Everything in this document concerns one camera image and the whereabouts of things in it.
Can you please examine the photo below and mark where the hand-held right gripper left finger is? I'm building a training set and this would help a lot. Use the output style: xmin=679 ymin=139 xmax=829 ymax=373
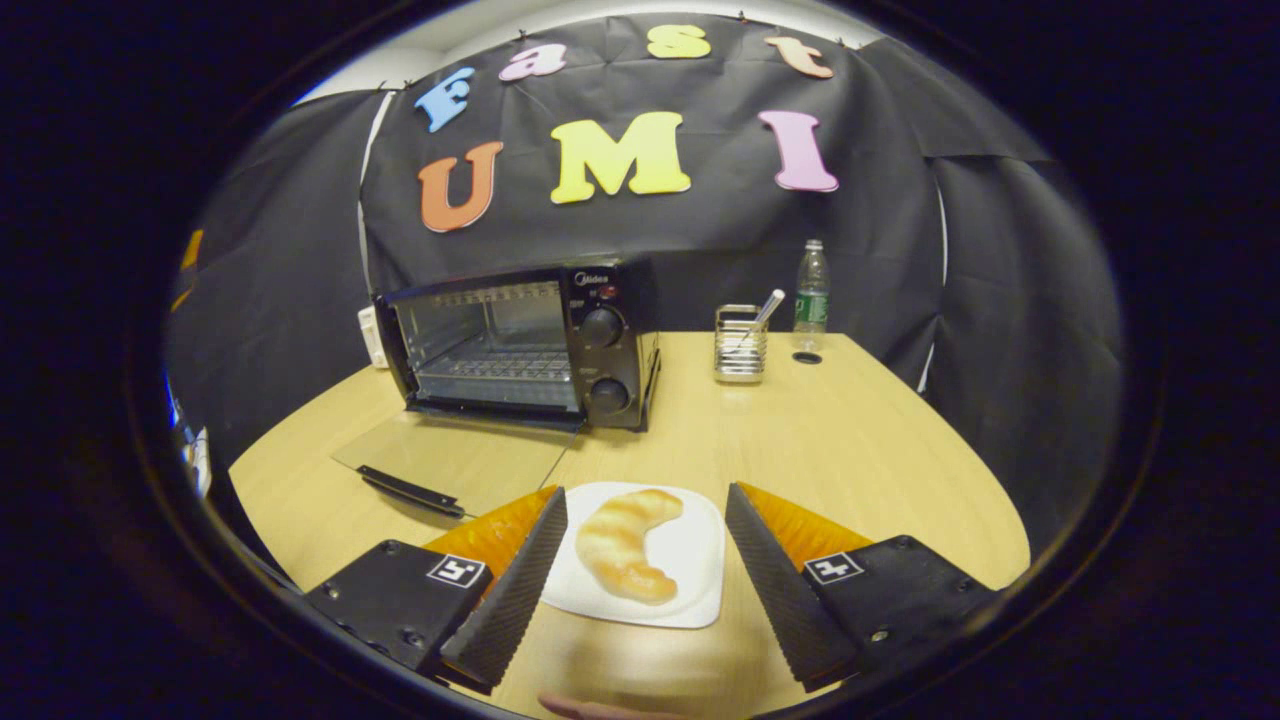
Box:
xmin=303 ymin=486 xmax=569 ymax=694

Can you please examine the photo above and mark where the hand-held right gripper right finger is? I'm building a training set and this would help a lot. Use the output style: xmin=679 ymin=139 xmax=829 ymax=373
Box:
xmin=724 ymin=482 xmax=1001 ymax=693

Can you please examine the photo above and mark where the golden croissant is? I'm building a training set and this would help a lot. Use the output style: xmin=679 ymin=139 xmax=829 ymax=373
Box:
xmin=575 ymin=488 xmax=687 ymax=607

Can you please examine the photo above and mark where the black electric oven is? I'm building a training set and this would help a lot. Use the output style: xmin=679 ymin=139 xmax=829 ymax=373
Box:
xmin=332 ymin=257 xmax=662 ymax=521

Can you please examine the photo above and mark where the white square plate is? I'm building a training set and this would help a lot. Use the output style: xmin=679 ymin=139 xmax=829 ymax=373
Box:
xmin=540 ymin=482 xmax=727 ymax=630

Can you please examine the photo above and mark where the white toaster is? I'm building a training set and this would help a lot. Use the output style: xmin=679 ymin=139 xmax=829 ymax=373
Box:
xmin=357 ymin=305 xmax=390 ymax=370

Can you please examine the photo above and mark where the white straw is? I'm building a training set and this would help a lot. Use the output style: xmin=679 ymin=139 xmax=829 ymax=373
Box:
xmin=735 ymin=289 xmax=787 ymax=351

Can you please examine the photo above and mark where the clear plastic water bottle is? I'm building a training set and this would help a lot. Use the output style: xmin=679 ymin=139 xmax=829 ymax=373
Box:
xmin=793 ymin=239 xmax=832 ymax=337

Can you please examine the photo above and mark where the black backdrop cloth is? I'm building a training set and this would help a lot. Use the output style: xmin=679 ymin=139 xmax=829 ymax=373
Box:
xmin=165 ymin=12 xmax=1126 ymax=561

